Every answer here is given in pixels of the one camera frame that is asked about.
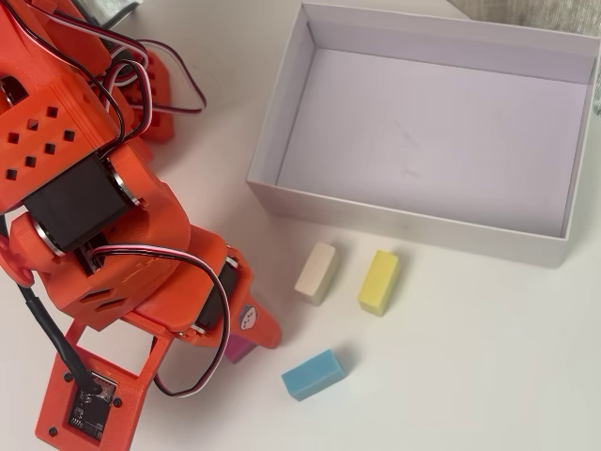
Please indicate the orange gripper black servo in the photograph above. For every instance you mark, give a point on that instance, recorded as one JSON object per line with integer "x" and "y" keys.
{"x": 263, "y": 329}

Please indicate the pink foam cuboid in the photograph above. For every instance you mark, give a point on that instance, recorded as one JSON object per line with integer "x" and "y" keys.
{"x": 237, "y": 352}

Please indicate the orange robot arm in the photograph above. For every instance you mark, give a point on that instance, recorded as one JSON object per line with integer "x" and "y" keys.
{"x": 47, "y": 117}

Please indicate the blue foam cuboid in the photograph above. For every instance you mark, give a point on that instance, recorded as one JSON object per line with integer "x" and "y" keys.
{"x": 312, "y": 376}

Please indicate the beige foam cuboid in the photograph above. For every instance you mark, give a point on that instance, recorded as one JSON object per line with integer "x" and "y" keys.
{"x": 317, "y": 272}

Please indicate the yellow foam cuboid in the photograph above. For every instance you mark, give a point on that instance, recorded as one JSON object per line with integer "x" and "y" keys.
{"x": 378, "y": 282}

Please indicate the white cardboard box bin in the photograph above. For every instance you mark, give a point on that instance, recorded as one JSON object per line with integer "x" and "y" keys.
{"x": 422, "y": 141}

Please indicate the light grey fabric sheet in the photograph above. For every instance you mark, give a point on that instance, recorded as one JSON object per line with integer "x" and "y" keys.
{"x": 108, "y": 9}

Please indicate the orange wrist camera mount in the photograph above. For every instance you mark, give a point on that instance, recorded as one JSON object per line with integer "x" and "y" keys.
{"x": 56, "y": 409}

